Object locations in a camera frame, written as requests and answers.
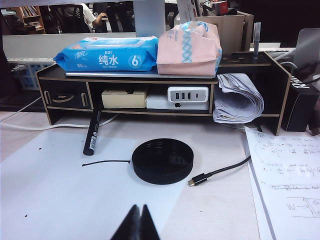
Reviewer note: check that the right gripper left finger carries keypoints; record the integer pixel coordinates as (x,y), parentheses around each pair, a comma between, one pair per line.
(133,225)

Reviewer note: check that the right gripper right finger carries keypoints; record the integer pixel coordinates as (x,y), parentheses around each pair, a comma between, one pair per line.
(148,225)

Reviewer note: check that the black deli marker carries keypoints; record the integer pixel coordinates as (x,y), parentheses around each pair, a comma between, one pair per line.
(92,135)

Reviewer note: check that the black round lid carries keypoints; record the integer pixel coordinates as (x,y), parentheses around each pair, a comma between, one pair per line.
(162,162)

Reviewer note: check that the flat white box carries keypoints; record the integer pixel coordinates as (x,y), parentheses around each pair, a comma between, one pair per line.
(157,102)

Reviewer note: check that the beige cardboard box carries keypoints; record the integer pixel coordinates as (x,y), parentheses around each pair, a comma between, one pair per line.
(122,100)

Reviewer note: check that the white multiport charger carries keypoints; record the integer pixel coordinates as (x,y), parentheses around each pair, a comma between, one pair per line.
(187,94)

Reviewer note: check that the black wooden desk organizer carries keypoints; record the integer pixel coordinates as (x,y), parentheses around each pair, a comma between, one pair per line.
(65,90)

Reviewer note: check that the handwritten paper stack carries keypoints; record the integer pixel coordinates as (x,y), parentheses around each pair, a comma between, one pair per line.
(287,160)

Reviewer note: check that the rolled printed paper stack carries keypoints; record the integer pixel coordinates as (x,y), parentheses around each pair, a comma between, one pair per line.
(237,100)

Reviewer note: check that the blue wet wipes pack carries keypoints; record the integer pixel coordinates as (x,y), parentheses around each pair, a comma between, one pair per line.
(107,60)

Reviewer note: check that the pink tissue pack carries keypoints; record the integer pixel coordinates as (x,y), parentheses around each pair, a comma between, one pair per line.
(190,62)

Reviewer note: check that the white power strip blue sockets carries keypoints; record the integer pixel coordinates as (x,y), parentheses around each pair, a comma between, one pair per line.
(32,75)

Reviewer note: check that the black cardboard box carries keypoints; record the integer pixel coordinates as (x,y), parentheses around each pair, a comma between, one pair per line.
(297,107)

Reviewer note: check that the brown wooden desktop box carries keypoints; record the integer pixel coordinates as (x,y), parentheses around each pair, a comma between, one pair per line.
(232,32)

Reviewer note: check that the person in white shirt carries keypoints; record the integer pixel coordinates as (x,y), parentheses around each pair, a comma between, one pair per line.
(88,17)

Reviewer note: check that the grey upright pen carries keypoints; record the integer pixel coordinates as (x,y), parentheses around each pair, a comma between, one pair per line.
(257,40)

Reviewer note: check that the black mesh office chair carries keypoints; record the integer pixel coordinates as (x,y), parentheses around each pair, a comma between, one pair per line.
(67,20)

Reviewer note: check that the white printed carton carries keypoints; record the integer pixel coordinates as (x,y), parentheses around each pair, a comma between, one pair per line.
(187,10)

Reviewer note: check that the red box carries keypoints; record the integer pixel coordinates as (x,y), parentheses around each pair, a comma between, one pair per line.
(220,7)

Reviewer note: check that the wooden bookshelf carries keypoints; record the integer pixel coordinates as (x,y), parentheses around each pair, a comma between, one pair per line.
(30,15)

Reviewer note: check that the silver metal stand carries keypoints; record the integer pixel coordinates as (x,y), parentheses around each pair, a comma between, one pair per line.
(310,42)

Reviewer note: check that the white upright post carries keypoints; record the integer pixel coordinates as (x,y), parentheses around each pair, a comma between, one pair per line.
(149,17)

